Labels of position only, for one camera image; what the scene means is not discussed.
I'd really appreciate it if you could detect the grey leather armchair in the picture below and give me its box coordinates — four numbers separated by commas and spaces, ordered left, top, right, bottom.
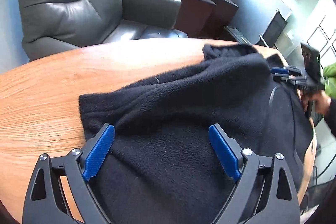
18, 0, 186, 61

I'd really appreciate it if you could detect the black monitor screen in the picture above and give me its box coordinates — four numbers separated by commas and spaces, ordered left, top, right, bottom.
260, 10, 288, 48

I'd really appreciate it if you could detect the dark wooden cabinet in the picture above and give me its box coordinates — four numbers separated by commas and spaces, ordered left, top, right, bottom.
174, 0, 239, 39

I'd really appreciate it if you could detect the person's right hand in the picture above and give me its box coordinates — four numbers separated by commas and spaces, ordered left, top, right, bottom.
300, 90, 331, 115

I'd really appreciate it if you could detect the black fleece jacket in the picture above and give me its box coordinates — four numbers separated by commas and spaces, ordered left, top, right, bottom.
79, 44, 313, 223

